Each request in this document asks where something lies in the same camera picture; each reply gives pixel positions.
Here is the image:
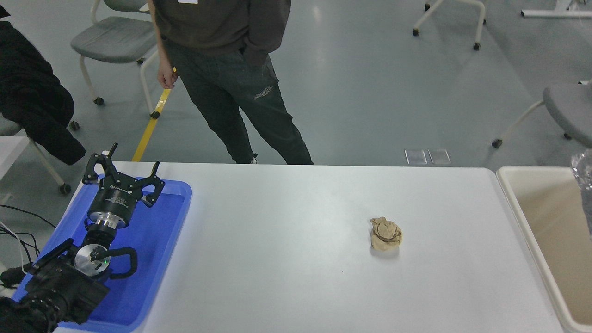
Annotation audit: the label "black coat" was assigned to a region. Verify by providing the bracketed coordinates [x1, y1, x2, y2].
[0, 5, 87, 166]

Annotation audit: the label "grey seat chair on casters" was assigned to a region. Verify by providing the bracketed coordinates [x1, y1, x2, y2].
[492, 80, 592, 149]

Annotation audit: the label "large pale bin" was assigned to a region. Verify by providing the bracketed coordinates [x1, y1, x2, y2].
[496, 166, 592, 333]

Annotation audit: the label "chair with draped coat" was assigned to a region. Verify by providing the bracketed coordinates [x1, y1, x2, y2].
[0, 116, 80, 195]

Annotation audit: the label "crumpled tan paper ball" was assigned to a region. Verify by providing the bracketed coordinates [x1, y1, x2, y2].
[370, 216, 403, 253]

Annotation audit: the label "white floor frame bar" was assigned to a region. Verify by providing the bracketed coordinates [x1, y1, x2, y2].
[522, 0, 592, 18]

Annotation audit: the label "blue plastic tray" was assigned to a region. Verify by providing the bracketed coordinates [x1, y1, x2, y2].
[12, 175, 192, 333]

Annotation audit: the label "grey chair with white legs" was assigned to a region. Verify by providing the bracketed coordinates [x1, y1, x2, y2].
[70, 0, 160, 120]

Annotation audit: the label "person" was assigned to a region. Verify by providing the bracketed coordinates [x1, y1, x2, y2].
[149, 0, 314, 166]

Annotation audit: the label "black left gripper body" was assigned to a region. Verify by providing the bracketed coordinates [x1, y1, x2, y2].
[90, 177, 144, 218]

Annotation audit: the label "white chair legs with casters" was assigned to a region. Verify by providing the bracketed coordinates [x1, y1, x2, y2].
[413, 0, 487, 50]

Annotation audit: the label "white cable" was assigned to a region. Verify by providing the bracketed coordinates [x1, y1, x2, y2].
[0, 221, 28, 274]

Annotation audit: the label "person's hand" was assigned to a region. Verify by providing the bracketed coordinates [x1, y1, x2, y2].
[157, 64, 179, 90]

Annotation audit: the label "thin black cable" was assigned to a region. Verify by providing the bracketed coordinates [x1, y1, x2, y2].
[0, 204, 56, 229]

